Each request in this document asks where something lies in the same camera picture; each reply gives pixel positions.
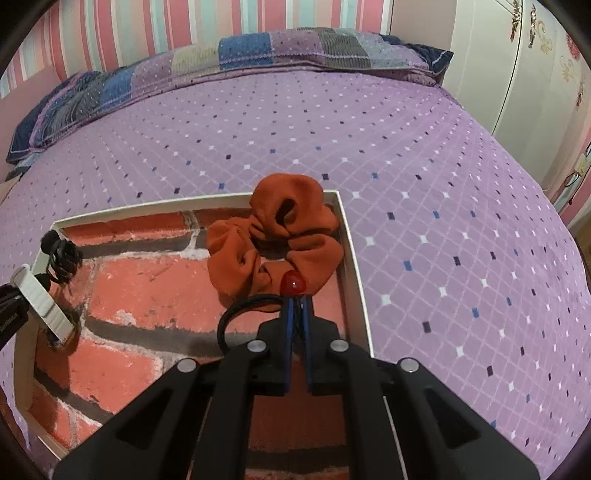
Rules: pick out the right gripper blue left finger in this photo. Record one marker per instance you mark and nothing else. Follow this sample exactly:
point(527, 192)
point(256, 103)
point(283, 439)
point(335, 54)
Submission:
point(274, 344)

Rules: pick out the purple patterned bedspread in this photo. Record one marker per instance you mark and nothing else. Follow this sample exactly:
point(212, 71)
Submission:
point(464, 261)

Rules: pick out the white wardrobe with decals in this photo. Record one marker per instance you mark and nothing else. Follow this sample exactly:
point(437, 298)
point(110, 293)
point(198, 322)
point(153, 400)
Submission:
point(519, 73)

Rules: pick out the pink headboard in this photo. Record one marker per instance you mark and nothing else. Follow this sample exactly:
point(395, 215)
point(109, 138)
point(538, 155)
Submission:
point(17, 104)

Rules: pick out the patchwork striped pillow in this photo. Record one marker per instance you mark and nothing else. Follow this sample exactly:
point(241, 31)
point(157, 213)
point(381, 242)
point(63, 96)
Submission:
point(87, 96)

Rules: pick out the black hair tie red bead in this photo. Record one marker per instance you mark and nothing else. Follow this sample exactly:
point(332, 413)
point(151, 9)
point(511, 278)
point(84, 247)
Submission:
point(292, 285)

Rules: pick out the orange fabric scrunchie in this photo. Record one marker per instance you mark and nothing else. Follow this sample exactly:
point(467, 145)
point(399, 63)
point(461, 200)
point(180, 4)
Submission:
point(289, 228)

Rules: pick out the white tray brick-pattern lining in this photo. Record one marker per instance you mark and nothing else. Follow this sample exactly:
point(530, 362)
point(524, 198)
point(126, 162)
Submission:
point(143, 300)

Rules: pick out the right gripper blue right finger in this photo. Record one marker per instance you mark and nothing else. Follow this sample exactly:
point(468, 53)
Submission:
point(322, 374)

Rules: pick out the black hair clip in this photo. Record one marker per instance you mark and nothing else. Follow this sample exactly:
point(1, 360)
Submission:
point(64, 257)

